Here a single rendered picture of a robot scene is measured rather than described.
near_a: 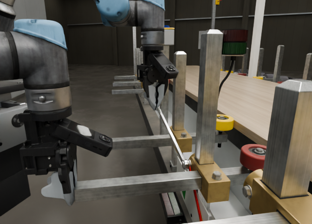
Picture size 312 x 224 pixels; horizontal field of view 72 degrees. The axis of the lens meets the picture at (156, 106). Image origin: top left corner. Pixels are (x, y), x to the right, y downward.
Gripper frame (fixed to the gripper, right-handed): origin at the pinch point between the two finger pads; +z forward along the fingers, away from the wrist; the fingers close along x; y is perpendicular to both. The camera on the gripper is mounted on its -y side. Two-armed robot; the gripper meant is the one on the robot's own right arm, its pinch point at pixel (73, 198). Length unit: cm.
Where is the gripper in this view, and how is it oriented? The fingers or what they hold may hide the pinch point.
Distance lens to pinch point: 52.9
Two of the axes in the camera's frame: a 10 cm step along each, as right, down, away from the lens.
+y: -9.9, 0.4, -1.5
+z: 0.0, 9.7, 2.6
